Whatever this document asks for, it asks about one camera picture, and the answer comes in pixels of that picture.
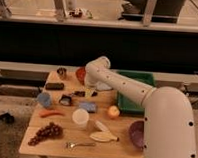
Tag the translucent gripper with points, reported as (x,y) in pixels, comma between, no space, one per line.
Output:
(89,92)

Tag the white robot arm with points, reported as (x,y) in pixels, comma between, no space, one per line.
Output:
(169,130)

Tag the white paper cup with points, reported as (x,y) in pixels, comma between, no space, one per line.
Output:
(80,117)

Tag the small metal cup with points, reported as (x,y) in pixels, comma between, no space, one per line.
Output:
(62,73)

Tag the blue cup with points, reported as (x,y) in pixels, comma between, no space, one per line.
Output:
(44,100)

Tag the white grey cloth piece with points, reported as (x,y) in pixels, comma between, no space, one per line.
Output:
(103,87)

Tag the blue sponge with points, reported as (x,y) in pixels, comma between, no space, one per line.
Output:
(88,106)

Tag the red bowl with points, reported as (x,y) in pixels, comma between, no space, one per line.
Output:
(80,74)

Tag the orange apple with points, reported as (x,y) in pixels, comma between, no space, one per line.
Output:
(113,112)

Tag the wooden table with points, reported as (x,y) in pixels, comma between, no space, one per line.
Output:
(72,133)

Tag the black rectangular block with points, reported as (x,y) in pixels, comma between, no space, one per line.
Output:
(54,86)

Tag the green plastic tray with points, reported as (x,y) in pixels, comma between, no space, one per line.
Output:
(125,105)

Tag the beige banana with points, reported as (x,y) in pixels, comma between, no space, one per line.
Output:
(104,134)

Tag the orange carrot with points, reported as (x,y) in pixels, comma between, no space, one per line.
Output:
(44,114)

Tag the purple grape bunch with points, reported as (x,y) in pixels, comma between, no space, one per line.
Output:
(52,130)

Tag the metal spoon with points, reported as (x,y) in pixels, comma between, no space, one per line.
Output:
(70,145)

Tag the purple bowl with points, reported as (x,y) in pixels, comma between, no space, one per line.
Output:
(136,134)

